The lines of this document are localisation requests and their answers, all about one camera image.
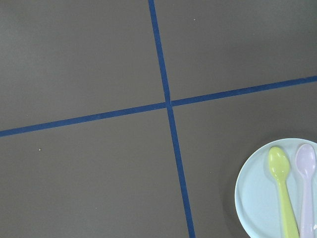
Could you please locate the pink plastic spoon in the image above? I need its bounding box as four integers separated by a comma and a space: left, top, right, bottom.
295, 144, 317, 238

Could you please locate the yellow plastic spoon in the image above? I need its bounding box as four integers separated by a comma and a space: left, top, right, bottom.
268, 146, 299, 238

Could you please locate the white round plate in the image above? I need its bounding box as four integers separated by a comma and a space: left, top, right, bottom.
234, 138, 317, 238

